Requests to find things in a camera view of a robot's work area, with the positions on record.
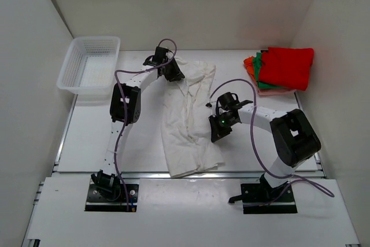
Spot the white t shirt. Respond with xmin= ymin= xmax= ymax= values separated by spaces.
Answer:
xmin=161 ymin=58 xmax=225 ymax=178

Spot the green folded t shirt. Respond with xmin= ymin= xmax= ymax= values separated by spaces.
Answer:
xmin=252 ymin=52 xmax=282 ymax=89

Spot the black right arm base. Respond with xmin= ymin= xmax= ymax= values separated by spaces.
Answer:
xmin=228 ymin=175 xmax=298 ymax=215

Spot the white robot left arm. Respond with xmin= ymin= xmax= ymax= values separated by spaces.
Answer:
xmin=97 ymin=46 xmax=184 ymax=178

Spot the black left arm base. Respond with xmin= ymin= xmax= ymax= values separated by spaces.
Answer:
xmin=84 ymin=171 xmax=139 ymax=213

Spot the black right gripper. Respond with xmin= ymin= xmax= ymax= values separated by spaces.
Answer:
xmin=208 ymin=113 xmax=236 ymax=143

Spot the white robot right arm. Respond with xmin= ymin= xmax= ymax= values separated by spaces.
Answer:
xmin=206 ymin=92 xmax=321 ymax=201

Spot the pink folded t shirt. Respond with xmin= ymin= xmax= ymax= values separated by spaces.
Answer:
xmin=254 ymin=83 xmax=296 ymax=97

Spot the aluminium table rail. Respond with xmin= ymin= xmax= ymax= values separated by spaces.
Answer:
xmin=121 ymin=171 xmax=263 ymax=179

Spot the red folded t shirt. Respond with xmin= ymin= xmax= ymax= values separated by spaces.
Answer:
xmin=258 ymin=47 xmax=315 ymax=91

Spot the orange folded t shirt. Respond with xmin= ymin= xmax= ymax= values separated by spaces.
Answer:
xmin=243 ymin=56 xmax=257 ymax=83

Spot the white plastic basket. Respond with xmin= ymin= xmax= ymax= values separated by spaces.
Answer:
xmin=57 ymin=36 xmax=121 ymax=96

